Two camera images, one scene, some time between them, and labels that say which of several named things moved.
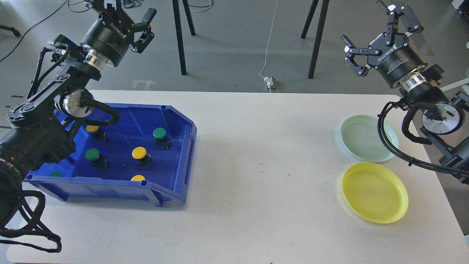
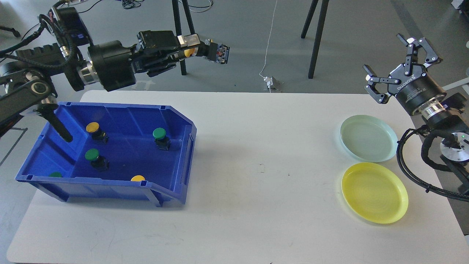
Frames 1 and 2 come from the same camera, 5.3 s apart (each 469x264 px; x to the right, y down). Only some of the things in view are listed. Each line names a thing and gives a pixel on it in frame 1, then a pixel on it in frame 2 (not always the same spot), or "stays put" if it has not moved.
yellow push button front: (137, 178) stays put
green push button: (163, 142) stays put
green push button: (98, 162) stays put
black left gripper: (108, 38) to (112, 62)
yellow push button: (144, 158) to (188, 52)
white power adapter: (269, 81) stays put
